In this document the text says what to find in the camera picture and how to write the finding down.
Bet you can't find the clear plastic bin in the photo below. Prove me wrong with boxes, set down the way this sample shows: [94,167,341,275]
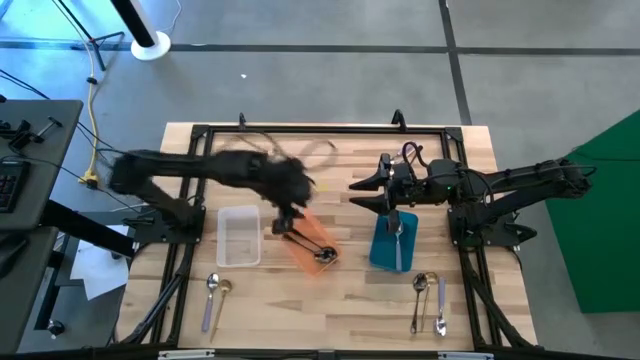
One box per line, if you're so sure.
[215,204,263,268]

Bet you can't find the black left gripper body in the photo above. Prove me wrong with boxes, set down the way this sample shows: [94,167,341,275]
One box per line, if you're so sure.
[267,160,317,222]

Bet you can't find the yellow floor cable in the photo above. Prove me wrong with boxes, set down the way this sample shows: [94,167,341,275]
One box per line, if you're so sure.
[79,39,101,189]

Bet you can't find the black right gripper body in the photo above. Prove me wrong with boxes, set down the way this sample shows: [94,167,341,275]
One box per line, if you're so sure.
[383,160,437,208]

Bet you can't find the grey desk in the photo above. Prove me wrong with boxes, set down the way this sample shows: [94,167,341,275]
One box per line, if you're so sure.
[0,98,85,231]

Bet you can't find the black table frame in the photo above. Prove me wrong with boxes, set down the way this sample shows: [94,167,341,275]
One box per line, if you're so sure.
[119,109,539,351]

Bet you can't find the black tripod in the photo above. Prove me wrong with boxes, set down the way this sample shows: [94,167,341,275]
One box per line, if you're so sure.
[49,0,126,72]

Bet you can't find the green board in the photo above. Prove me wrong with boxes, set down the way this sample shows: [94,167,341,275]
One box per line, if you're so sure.
[544,108,640,315]

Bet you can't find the black keyboard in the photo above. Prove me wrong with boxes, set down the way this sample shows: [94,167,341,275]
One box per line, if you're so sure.
[0,159,31,215]

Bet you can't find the purple cable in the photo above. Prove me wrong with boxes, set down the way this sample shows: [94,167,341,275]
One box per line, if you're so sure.
[399,141,426,169]

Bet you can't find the white paper sheets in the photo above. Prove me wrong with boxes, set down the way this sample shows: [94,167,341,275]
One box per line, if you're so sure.
[68,223,132,302]

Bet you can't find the white edge bracket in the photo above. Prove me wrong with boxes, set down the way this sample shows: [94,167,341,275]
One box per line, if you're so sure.
[437,350,495,360]
[157,348,217,360]

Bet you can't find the black desk leg bar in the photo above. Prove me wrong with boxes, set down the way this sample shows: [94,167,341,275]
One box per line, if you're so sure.
[38,198,137,259]

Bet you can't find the black desk clamp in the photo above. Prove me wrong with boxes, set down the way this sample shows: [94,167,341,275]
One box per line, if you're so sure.
[0,115,65,151]

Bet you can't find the black spoon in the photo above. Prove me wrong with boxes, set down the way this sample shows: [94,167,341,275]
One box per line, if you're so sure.
[292,225,340,261]
[282,233,332,265]
[409,272,429,335]

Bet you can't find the orange plastic bin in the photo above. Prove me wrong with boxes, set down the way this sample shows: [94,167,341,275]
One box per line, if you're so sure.
[281,206,342,277]

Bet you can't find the teal plastic bin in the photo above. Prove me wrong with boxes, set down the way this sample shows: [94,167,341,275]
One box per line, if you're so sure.
[368,209,420,274]

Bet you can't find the white round stand base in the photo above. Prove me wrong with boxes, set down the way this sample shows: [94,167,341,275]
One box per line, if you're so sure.
[130,30,173,62]

